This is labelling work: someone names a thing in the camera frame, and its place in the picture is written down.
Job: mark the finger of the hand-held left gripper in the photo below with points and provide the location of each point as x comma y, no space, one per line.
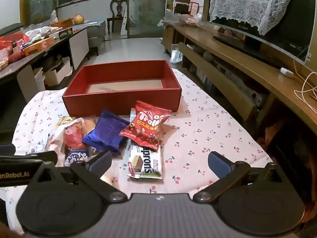
29,158

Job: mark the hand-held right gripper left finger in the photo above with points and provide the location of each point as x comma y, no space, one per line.
102,162

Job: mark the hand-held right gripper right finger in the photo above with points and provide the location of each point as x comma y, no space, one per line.
218,164

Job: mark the blue and white snack packet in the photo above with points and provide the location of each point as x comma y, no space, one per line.
75,156

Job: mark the blue foil snack packet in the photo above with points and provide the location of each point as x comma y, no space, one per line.
106,133

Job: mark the clear packet with red print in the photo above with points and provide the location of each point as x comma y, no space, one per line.
73,136

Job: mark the clear mooncake packet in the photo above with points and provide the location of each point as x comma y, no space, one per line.
89,125

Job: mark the white wafer packet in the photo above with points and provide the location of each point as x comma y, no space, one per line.
146,163

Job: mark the gold foil snack packet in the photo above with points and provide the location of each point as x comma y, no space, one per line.
65,121

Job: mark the red gummy packet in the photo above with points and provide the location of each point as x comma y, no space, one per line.
146,124

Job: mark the red cardboard box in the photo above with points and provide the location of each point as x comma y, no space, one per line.
118,101

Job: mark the cherry print tablecloth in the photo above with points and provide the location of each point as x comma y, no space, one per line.
198,133

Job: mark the white storage box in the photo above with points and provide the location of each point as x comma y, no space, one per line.
57,74

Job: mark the wooden television stand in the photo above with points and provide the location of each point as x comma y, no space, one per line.
247,62

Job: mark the orange cardboard box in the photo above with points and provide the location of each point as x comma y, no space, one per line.
37,47

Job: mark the white charger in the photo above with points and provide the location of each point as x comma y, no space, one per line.
286,72

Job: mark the silver foil bag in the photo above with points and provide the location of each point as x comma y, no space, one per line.
176,57

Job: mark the sideboard with white doors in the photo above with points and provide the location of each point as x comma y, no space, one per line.
79,47

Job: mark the red plastic bag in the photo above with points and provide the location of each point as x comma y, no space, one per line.
12,42

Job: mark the grey sofa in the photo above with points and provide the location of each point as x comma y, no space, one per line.
95,34

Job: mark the dark box with yellow label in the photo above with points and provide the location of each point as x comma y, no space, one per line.
63,34

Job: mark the television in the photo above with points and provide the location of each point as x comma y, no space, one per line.
279,44

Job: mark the orange basket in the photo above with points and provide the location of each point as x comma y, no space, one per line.
63,23

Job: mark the yellow pomelo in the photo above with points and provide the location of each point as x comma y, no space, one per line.
79,19

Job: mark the clear plastic bag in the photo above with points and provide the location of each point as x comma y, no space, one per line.
193,19

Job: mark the red and white box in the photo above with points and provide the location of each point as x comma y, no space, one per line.
193,8

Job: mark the dark wooden chair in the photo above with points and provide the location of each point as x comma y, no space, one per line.
118,5

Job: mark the white lace cloth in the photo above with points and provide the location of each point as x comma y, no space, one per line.
247,2

